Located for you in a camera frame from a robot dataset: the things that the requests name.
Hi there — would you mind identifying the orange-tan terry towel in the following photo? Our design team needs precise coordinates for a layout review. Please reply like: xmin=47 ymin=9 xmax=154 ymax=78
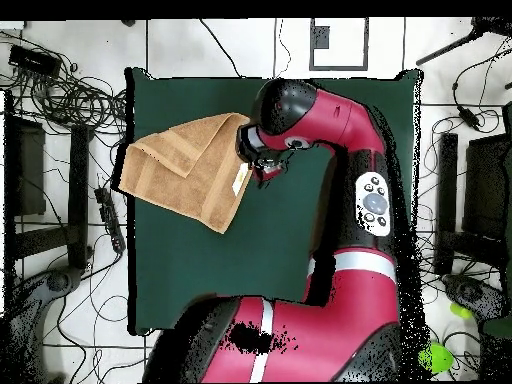
xmin=117 ymin=112 xmax=254 ymax=235

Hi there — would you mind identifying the dark green table cloth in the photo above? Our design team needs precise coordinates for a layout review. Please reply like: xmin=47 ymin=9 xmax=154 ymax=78
xmin=125 ymin=66 xmax=424 ymax=336

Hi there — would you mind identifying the black power strip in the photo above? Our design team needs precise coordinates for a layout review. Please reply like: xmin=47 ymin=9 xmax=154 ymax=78
xmin=94 ymin=186 xmax=127 ymax=254

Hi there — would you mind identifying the black power adapter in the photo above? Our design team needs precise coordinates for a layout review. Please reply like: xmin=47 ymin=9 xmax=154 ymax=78
xmin=456 ymin=104 xmax=482 ymax=132

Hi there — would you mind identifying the black tripod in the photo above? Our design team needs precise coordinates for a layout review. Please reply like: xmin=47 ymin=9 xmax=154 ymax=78
xmin=415 ymin=16 xmax=512 ymax=67

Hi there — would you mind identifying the dark tripod base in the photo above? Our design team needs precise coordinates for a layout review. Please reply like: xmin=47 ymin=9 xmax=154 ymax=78
xmin=441 ymin=273 xmax=507 ymax=321
xmin=0 ymin=266 xmax=83 ymax=383

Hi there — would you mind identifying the small green object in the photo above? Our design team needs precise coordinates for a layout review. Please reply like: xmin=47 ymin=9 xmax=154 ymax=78
xmin=449 ymin=301 xmax=474 ymax=321

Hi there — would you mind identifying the bright green ball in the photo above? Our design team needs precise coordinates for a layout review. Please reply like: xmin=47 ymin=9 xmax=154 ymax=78
xmin=417 ymin=342 xmax=455 ymax=375

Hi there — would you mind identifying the black electronics box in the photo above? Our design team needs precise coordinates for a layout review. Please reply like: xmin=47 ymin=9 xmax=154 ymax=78
xmin=8 ymin=43 xmax=63 ymax=78

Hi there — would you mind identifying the black floor cable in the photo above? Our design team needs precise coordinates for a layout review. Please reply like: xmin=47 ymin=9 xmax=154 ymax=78
xmin=198 ymin=17 xmax=244 ymax=78

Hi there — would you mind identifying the grey square floor frame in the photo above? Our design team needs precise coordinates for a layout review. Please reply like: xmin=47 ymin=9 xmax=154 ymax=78
xmin=308 ymin=17 xmax=370 ymax=72

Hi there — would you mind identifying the black metal frame stand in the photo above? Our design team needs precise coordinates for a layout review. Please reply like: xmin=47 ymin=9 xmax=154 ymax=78
xmin=434 ymin=132 xmax=512 ymax=277
xmin=2 ymin=90 xmax=94 ymax=281

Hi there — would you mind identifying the black cable tangle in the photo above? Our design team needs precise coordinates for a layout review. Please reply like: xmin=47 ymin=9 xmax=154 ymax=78
xmin=0 ymin=31 xmax=128 ymax=137

